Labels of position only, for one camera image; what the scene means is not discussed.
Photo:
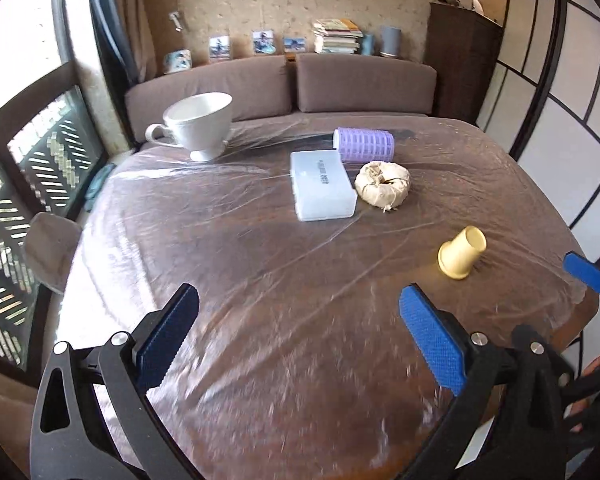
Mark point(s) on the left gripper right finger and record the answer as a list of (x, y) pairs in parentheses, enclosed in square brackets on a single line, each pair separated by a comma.
[(506, 420)]

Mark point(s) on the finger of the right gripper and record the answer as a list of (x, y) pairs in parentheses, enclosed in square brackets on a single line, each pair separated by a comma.
[(583, 270)]

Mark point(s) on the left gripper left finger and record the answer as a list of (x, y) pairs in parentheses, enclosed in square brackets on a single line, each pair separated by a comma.
[(69, 436)]

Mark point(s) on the yellow plastic cap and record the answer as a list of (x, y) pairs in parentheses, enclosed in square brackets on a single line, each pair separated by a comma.
[(456, 257)]

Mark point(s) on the white translucent plastic box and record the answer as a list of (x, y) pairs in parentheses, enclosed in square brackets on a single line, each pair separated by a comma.
[(321, 187)]

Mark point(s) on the teal slippers on sill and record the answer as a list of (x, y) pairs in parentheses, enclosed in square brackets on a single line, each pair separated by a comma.
[(96, 185)]

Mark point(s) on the dark wooden cabinet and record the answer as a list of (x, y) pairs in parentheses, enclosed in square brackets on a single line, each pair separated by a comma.
[(462, 46)]

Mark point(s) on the purple hair roller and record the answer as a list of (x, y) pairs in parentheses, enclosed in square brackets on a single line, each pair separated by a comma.
[(363, 145)]

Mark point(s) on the brown sofa right cushion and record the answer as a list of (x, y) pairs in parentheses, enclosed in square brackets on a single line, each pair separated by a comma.
[(338, 83)]

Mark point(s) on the grey blue cylinder speaker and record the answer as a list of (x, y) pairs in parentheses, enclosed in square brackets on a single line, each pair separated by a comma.
[(390, 41)]

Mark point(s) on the small teal cup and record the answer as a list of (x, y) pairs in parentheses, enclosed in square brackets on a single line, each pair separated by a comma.
[(368, 45)]

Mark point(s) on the large white teacup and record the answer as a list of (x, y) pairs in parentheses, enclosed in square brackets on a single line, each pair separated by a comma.
[(200, 124)]

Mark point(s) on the stack of books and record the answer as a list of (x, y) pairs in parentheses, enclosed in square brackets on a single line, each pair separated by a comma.
[(336, 36)]

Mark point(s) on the photo frame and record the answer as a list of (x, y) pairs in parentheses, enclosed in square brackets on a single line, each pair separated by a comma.
[(294, 44), (263, 42), (219, 49), (177, 61)]

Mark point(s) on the photo frame far left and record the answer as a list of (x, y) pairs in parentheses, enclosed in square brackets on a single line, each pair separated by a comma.
[(177, 61)]

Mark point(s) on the wall lamp fixture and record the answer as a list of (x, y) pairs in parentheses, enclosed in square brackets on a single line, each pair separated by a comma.
[(175, 18)]

